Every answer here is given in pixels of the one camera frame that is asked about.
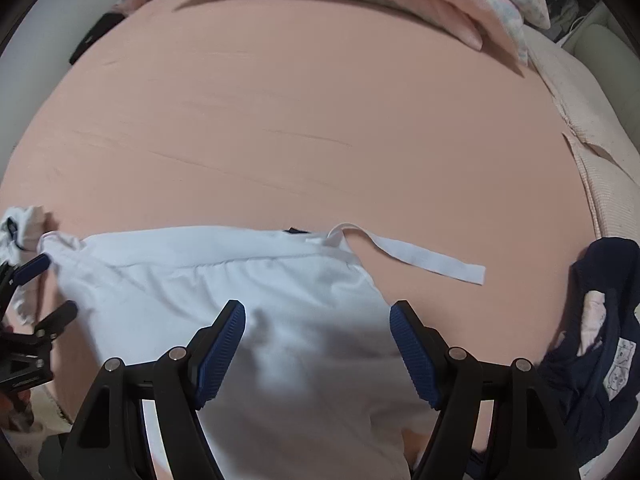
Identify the cream printed floor mat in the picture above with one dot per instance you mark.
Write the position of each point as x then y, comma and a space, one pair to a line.
52, 410

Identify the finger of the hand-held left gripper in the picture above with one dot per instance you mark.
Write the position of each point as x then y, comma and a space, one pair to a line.
32, 269
57, 317

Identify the white shirt with navy trim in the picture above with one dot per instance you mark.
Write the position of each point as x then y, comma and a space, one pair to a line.
300, 360

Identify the grey padded headboard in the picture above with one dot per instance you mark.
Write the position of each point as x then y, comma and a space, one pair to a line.
610, 50

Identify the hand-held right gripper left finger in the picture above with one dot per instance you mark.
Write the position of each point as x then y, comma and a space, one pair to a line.
222, 350

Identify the small white navy-trimmed garment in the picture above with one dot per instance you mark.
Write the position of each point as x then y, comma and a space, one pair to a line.
27, 220

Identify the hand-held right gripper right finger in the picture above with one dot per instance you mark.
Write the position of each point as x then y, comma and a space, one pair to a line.
415, 355

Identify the black bag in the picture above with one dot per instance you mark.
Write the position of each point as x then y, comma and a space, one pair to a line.
95, 37

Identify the light blue printed garment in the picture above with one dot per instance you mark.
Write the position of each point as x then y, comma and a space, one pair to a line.
620, 365

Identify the navy blue pants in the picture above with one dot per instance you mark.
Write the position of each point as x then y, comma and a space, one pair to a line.
575, 385

